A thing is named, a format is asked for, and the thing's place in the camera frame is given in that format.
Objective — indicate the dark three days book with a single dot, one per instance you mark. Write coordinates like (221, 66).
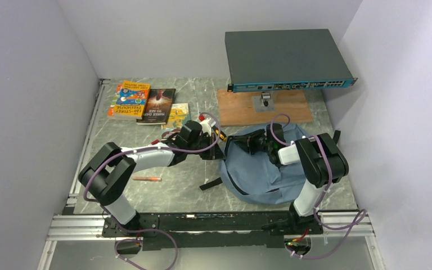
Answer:
(158, 106)

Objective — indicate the orange pen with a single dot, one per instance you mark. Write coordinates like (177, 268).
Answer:
(147, 179)

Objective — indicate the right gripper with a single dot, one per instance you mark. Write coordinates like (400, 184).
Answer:
(247, 141)

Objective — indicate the yellow black screwdriver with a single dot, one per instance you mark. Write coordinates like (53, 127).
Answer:
(223, 137)

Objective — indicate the metal stand mount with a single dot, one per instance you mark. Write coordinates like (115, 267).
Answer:
(263, 102)

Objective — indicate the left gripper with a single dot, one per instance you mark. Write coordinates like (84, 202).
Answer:
(214, 153)

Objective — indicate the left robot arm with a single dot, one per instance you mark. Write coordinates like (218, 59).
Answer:
(106, 175)

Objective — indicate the orange blue treehouse book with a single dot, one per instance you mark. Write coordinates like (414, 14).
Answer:
(132, 100)

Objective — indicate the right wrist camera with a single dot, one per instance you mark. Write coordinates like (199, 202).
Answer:
(288, 155)

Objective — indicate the wooden board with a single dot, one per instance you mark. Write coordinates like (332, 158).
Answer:
(251, 108)

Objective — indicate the yellow teal paperback book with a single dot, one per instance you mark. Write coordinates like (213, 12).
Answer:
(179, 114)

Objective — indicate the aluminium side rail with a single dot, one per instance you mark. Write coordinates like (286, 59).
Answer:
(75, 186)

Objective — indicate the grey network switch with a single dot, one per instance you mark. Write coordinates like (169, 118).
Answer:
(273, 60)

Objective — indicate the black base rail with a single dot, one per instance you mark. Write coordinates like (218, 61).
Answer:
(269, 229)

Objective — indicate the blue student backpack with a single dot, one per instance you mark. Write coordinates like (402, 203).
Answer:
(260, 171)

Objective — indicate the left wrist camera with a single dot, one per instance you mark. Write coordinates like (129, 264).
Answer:
(208, 123)

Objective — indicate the orange green treehouse book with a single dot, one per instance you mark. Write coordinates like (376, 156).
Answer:
(116, 96)

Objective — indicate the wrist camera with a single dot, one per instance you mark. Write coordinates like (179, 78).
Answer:
(288, 155)
(208, 123)

